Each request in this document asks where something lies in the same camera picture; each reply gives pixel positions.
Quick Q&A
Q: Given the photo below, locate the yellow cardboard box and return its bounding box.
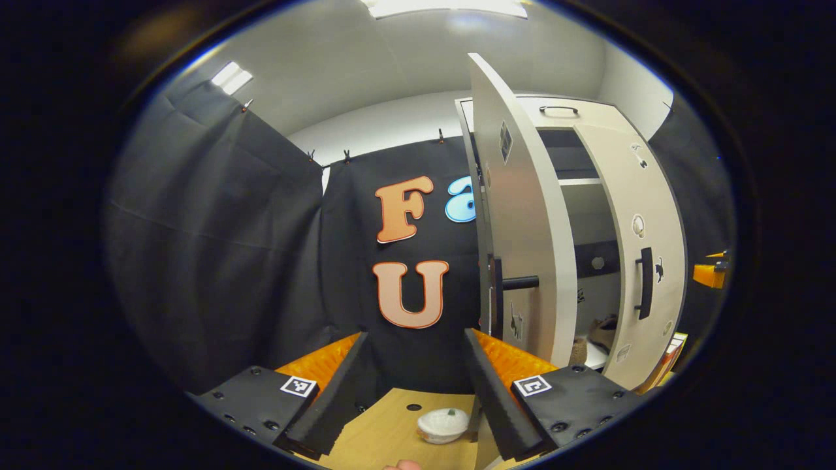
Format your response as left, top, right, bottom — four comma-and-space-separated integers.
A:
637, 332, 688, 394

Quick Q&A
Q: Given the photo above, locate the white shoe cabinet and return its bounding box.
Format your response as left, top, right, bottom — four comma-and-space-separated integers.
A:
455, 95, 654, 373

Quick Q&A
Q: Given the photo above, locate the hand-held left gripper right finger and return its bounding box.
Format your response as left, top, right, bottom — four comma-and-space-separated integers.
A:
464, 328, 647, 461

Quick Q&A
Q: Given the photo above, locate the white shoe cabinet door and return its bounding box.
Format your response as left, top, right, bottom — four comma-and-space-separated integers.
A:
467, 52, 579, 368
573, 124, 688, 391

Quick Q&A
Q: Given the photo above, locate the ceiling light panel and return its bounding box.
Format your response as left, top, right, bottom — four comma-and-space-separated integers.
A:
210, 61, 254, 95
359, 0, 528, 20

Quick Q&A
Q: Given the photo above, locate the white bowl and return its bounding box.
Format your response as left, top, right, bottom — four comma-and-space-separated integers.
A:
417, 407, 470, 445

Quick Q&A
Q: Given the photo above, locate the black backdrop cloth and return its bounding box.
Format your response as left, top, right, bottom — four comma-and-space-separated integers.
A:
320, 137, 484, 396
104, 82, 327, 392
647, 95, 739, 340

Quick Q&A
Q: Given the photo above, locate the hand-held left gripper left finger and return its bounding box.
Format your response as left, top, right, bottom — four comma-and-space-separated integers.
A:
186, 331, 371, 461

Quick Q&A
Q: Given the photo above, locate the white cabinet drawer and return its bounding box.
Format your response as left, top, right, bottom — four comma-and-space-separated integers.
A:
516, 97, 637, 131

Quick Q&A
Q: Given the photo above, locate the black door handle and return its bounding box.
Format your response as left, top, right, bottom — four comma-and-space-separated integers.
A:
489, 257, 540, 340
635, 247, 654, 321

